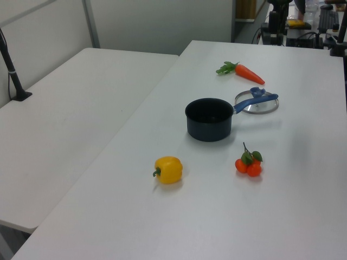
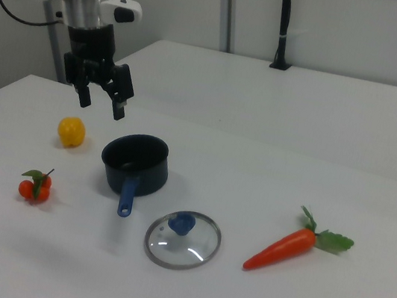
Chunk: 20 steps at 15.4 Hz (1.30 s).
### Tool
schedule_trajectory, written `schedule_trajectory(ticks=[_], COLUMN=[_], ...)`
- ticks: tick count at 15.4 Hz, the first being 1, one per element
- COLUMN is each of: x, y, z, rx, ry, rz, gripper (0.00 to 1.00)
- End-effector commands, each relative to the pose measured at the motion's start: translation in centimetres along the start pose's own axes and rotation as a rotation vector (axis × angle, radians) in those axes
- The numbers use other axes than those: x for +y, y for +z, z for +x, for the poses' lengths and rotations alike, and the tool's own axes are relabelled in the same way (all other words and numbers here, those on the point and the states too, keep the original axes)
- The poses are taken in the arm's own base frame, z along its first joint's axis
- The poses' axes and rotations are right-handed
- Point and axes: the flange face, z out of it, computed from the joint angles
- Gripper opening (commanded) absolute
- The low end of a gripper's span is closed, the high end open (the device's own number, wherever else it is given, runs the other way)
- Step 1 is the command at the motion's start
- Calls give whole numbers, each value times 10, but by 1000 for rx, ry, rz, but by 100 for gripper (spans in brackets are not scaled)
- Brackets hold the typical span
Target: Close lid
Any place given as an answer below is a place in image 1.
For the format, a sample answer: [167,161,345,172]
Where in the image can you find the yellow toy bell pepper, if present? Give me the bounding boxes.
[152,155,184,185]

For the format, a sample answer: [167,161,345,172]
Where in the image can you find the orange toy tangerine cluster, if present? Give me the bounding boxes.
[234,142,264,178]

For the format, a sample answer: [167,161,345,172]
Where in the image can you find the black equipment on tripod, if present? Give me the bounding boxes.
[260,0,290,46]

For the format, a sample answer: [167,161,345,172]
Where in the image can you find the brown wooden panel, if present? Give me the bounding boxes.
[235,0,257,20]

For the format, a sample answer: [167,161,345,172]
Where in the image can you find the clear plastic cup stack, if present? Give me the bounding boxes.
[305,4,319,24]

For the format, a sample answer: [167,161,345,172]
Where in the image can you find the black camera stand pole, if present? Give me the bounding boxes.
[0,27,33,102]

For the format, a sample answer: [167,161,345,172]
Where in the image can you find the dark saucepan with blue handle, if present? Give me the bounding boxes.
[185,93,279,142]

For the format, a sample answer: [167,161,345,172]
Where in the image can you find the grey metal partition post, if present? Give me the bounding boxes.
[81,0,101,49]

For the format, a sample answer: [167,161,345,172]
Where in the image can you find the white side table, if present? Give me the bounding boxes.
[0,47,179,234]

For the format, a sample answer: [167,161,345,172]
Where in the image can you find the black clamp stand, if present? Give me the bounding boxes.
[329,15,347,57]

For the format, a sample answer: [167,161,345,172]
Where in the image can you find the black electronics box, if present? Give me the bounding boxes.
[286,31,326,49]

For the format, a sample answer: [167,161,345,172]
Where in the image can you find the orange toy carrot green leaves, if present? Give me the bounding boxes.
[215,61,265,85]

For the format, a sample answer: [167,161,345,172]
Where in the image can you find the glass lid with blue knob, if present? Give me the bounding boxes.
[234,86,280,115]

